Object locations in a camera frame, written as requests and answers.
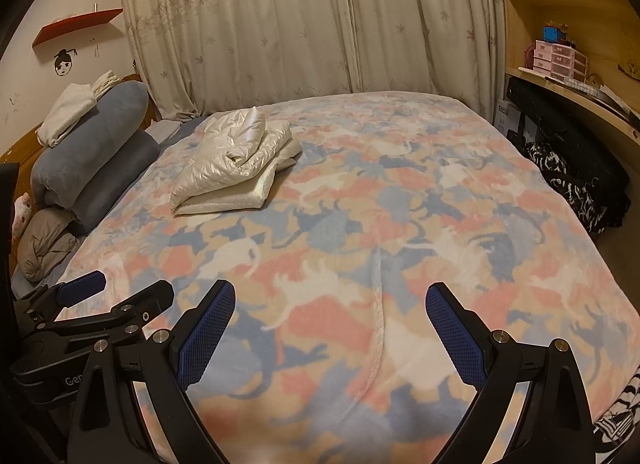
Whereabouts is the wooden shelf desk unit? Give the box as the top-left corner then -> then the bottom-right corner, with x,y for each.
504,0 -> 639,169

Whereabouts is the upper blue-grey rolled blanket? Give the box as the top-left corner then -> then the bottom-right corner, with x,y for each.
30,80 -> 149,209

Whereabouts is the cartoon face wall sticker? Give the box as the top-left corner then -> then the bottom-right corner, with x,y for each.
53,48 -> 77,77

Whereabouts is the red wall shelf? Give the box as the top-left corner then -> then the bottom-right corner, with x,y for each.
32,8 -> 122,48

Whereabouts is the white shiny puffer jacket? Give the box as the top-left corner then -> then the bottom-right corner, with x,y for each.
170,107 -> 302,215

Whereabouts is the small blue toy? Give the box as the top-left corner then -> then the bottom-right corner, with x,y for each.
544,26 -> 565,43

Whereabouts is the white printed box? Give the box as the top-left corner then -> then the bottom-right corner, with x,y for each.
494,100 -> 521,137

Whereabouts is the black white patterned fabric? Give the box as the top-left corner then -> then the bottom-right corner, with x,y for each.
524,141 -> 631,235

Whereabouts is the white folded towel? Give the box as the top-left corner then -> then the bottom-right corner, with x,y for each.
37,83 -> 96,149

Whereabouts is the brown quilted pillow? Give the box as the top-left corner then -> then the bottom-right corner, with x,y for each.
17,208 -> 79,283

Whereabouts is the pastel cat-pattern bed blanket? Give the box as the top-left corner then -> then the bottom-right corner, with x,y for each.
65,92 -> 639,463

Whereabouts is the pink drawer organizer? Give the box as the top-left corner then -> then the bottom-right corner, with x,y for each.
533,40 -> 589,82

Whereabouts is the beige leaf-pattern curtain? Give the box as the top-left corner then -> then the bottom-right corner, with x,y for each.
122,0 -> 506,118

